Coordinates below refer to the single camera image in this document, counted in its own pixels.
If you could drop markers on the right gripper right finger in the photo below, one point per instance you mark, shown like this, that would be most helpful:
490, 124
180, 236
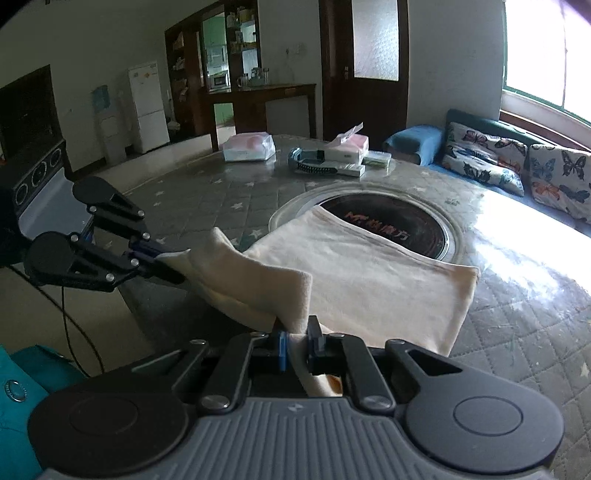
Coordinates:
347, 357

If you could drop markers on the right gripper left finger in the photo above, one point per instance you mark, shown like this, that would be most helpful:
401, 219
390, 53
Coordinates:
263, 354

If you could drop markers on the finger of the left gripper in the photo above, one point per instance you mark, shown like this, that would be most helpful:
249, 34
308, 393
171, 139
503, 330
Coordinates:
112, 212
69, 261

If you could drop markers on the cream garment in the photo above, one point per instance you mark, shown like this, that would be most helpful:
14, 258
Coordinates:
354, 281

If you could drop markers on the white refrigerator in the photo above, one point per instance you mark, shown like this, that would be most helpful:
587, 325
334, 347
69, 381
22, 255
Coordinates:
149, 124

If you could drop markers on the teal fabric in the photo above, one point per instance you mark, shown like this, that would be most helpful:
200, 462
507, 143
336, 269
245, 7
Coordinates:
28, 376

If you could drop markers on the plastic wrapped tissue pack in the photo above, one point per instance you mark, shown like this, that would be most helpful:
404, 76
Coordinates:
246, 147

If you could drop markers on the dark wooden cabinet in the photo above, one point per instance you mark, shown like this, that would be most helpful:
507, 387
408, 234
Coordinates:
217, 75

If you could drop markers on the white power strip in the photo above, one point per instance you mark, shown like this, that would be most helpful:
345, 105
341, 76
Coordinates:
341, 169

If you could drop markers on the teal black hair brush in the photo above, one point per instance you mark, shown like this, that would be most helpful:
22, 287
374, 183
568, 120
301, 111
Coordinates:
308, 161

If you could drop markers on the grey quilted star table cover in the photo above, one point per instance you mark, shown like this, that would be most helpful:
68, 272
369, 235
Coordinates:
530, 318

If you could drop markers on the pink tissue box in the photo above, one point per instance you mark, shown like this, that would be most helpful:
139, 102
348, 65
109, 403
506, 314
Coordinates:
349, 147

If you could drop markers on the blue sofa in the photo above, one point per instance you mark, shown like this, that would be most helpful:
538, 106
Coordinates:
425, 144

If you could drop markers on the flat butterfly pillow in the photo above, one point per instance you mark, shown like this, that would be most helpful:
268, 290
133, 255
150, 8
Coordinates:
484, 158

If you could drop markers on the upright butterfly cushion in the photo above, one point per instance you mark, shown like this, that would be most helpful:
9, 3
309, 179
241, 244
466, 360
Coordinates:
560, 178

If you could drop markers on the dark wooden door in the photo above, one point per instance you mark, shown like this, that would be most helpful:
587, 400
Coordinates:
365, 67

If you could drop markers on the window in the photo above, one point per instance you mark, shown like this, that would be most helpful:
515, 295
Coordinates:
547, 59

